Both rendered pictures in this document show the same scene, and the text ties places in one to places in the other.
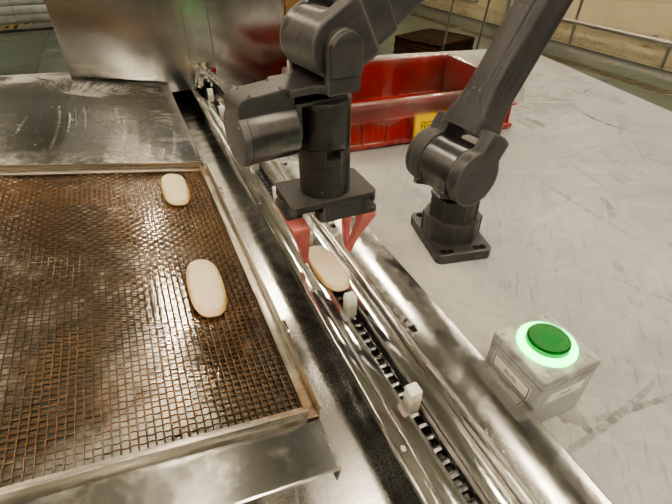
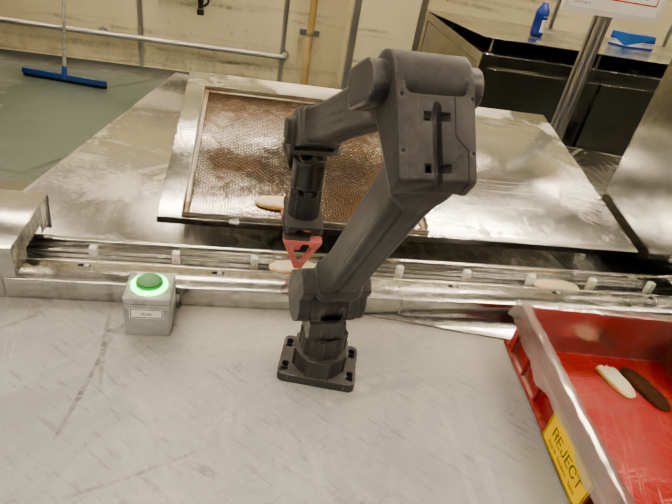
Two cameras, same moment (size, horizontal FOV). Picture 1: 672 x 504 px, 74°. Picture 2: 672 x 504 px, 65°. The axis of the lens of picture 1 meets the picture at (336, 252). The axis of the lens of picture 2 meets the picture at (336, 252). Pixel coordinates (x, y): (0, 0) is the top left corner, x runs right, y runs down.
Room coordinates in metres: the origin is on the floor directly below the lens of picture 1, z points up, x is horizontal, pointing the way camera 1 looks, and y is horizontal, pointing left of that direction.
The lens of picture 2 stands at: (0.68, -0.77, 1.44)
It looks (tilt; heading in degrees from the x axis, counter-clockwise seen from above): 33 degrees down; 101
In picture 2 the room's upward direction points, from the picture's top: 11 degrees clockwise
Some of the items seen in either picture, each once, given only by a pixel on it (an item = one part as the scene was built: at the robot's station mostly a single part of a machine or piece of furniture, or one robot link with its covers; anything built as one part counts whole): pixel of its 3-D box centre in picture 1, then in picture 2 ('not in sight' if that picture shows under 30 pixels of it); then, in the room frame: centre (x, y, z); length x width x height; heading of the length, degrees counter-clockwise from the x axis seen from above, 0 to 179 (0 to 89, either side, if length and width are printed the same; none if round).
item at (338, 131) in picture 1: (318, 120); (308, 169); (0.45, 0.02, 1.05); 0.07 x 0.06 x 0.07; 121
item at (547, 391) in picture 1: (529, 380); (151, 310); (0.28, -0.20, 0.84); 0.08 x 0.08 x 0.11; 24
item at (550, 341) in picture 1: (547, 342); (149, 283); (0.28, -0.20, 0.90); 0.04 x 0.04 x 0.02
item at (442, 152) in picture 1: (452, 175); (321, 301); (0.55, -0.16, 0.94); 0.09 x 0.05 x 0.10; 121
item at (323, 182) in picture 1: (324, 172); (304, 203); (0.45, 0.01, 0.99); 0.10 x 0.07 x 0.07; 114
